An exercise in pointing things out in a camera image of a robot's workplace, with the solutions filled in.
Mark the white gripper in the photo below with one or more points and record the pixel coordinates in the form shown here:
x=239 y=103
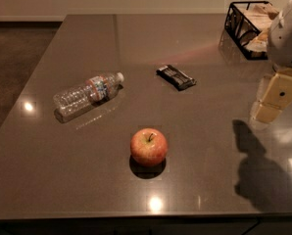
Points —
x=287 y=38

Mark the black rxbar chocolate wrapper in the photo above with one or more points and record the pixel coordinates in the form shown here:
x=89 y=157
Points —
x=176 y=77

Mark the red yellow apple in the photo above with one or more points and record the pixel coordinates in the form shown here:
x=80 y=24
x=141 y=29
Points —
x=148 y=147

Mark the snack packets in basket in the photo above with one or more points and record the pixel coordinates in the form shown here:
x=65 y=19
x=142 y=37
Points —
x=253 y=35

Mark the clear plastic water bottle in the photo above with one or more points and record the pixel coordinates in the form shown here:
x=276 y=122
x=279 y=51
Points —
x=90 y=94

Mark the black wire basket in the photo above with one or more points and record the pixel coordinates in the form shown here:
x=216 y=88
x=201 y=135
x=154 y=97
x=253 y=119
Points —
x=233 y=21

